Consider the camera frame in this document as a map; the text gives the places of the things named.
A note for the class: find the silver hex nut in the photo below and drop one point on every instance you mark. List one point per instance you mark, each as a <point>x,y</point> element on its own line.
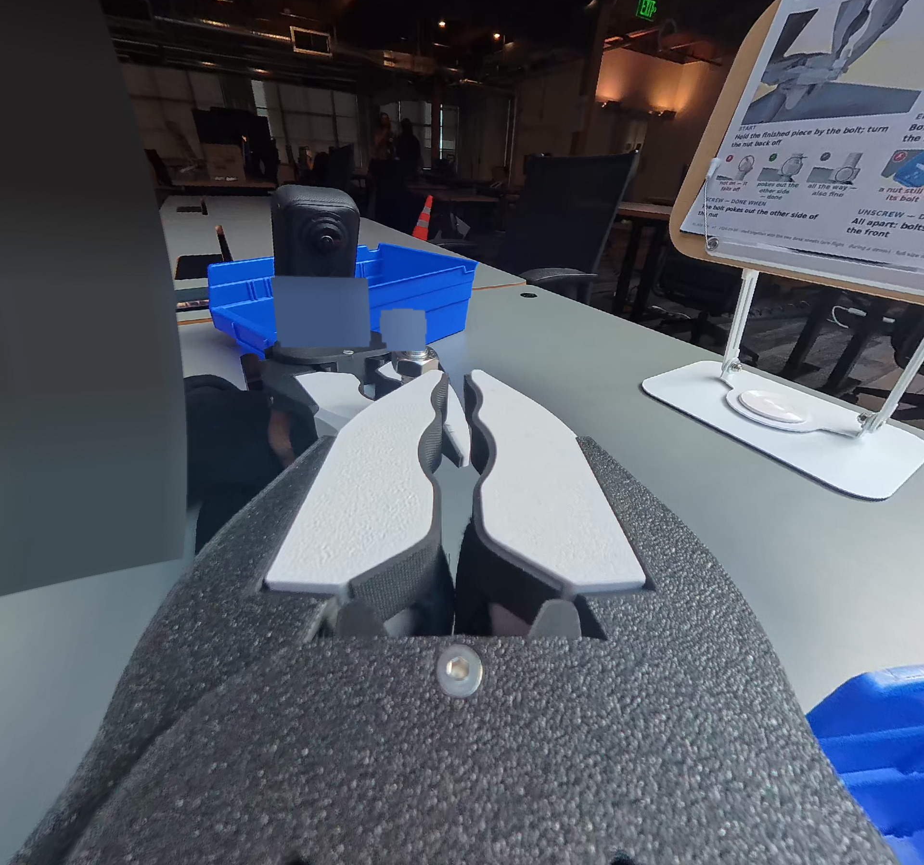
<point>419,371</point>

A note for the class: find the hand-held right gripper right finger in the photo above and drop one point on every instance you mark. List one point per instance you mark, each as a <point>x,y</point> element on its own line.
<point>549,504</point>

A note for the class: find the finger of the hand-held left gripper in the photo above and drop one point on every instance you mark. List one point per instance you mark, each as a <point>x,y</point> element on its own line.
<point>329,396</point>
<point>456,439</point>

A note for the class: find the grey wood-edged table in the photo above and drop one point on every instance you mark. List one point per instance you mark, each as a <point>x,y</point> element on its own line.
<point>642,212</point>

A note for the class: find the printed instruction sheet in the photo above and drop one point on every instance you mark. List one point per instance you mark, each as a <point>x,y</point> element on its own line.
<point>830,136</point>

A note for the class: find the blue plastic bin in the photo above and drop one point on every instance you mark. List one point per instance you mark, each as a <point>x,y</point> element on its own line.
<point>432,287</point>
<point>873,749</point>

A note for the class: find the cardboard box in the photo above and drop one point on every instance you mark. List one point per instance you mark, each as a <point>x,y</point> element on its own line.
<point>224,157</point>

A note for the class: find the ceiling air vent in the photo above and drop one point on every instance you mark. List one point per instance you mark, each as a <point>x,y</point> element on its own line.
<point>310,40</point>

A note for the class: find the person's left hand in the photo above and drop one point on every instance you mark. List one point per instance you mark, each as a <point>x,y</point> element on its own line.
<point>231,439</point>

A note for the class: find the green exit sign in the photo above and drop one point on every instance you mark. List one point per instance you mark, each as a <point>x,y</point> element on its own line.
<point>646,8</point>

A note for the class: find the black office chair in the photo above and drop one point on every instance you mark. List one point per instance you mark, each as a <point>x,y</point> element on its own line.
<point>570,215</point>

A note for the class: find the orange traffic cone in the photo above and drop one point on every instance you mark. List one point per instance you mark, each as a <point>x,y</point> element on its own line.
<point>424,223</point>

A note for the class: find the instruction sheet on stand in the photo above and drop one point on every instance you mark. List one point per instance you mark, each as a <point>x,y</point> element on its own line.
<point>728,110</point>

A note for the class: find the black table hatch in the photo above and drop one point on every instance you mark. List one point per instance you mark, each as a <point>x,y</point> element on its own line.
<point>195,266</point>

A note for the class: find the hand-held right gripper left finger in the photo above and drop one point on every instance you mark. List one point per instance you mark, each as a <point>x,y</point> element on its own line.
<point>361,504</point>

